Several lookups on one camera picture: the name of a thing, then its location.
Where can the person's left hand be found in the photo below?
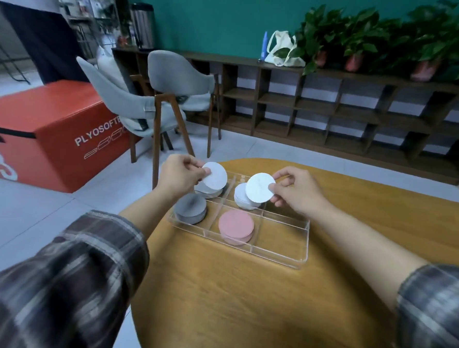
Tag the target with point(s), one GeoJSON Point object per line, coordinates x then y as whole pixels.
{"type": "Point", "coordinates": [179, 176]}

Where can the person's right hand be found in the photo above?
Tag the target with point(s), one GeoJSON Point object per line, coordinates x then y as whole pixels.
{"type": "Point", "coordinates": [302, 195]}

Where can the neat grey paper circle stack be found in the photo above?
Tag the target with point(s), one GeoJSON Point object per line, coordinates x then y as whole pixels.
{"type": "Point", "coordinates": [190, 207]}

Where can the clear divided tray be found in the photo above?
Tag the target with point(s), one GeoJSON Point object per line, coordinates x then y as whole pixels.
{"type": "Point", "coordinates": [284, 237]}

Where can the neat pink paper circle stack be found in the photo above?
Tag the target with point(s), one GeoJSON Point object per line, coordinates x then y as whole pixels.
{"type": "Point", "coordinates": [236, 224]}

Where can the person's right forearm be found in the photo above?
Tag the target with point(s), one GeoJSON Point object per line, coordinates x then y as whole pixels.
{"type": "Point", "coordinates": [383, 259]}

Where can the person's left forearm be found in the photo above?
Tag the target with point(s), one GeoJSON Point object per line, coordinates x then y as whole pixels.
{"type": "Point", "coordinates": [71, 278]}

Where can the red plyo box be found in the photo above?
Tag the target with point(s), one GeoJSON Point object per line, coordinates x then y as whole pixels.
{"type": "Point", "coordinates": [41, 137]}

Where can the dark wooden cubby shelf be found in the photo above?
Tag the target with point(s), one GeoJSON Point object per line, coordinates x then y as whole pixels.
{"type": "Point", "coordinates": [353, 113]}

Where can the dark wooden side table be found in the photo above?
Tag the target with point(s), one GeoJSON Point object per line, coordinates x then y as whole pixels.
{"type": "Point", "coordinates": [129, 63]}

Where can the white tote bag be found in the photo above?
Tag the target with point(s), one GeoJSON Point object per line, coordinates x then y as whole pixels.
{"type": "Point", "coordinates": [285, 60]}

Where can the blue bottle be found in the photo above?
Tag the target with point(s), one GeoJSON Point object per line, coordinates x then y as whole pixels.
{"type": "Point", "coordinates": [264, 46]}

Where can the black metal frame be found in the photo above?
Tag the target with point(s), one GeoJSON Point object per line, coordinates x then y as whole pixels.
{"type": "Point", "coordinates": [7, 65]}

